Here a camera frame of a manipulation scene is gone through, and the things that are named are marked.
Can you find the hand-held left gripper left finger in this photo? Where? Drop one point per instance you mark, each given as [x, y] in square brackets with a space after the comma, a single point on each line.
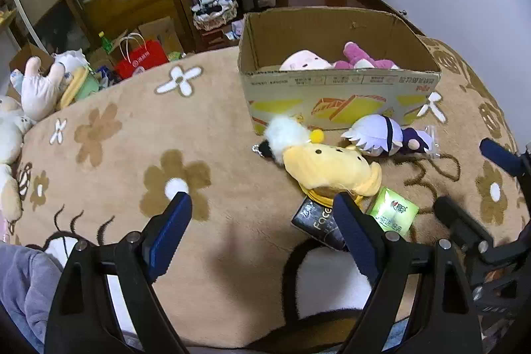
[170, 233]

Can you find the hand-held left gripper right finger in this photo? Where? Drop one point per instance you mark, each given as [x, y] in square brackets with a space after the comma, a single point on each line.
[356, 238]

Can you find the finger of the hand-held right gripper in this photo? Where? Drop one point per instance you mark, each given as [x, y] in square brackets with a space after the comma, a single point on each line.
[456, 219]
[495, 151]

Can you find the yellow bear plush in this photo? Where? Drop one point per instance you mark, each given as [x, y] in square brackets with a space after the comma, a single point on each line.
[332, 169]

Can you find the purple doll plush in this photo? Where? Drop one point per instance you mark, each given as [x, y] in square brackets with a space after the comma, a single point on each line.
[373, 134]

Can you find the black wipes packet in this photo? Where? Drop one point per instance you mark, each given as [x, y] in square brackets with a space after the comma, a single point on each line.
[315, 223]

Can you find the green tissue packet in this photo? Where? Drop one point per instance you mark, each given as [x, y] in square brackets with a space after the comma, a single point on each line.
[392, 211]

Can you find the tan floral blanket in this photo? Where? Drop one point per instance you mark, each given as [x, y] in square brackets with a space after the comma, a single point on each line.
[207, 121]

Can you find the person's grey clothing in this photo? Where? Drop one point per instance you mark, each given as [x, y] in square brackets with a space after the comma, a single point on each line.
[25, 287]

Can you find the tan plush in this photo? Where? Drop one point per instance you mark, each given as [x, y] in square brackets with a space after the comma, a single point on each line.
[8, 192]

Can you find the magenta plush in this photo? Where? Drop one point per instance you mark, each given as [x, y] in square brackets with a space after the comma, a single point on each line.
[356, 53]

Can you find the green yellow plush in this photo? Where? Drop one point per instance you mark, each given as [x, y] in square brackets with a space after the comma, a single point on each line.
[83, 86]

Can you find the small green box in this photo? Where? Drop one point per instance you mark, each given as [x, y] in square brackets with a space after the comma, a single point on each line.
[174, 56]

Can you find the red paper bag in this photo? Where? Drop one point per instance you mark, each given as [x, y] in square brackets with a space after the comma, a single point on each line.
[141, 57]

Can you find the light pink plush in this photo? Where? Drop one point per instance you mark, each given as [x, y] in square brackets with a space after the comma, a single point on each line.
[305, 61]

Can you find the cream patched plush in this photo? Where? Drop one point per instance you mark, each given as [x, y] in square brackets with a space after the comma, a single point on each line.
[10, 130]

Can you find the white pink limbed plush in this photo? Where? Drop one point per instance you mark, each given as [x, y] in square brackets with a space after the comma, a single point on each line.
[41, 88]

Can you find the open floor cardboard box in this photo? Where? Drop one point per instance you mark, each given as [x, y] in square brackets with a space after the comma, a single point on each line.
[164, 34]

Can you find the white cat plush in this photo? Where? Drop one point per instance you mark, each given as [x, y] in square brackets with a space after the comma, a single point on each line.
[72, 59]

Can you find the green bottle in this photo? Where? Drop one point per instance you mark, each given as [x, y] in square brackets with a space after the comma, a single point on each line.
[106, 43]

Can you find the small cardboard box of packets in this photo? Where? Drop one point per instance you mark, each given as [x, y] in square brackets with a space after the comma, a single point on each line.
[235, 31]

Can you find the wicker basket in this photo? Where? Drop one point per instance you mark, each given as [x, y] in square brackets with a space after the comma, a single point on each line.
[213, 22]

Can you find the plain brown cardboard box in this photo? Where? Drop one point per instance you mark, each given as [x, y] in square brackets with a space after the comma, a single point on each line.
[25, 55]

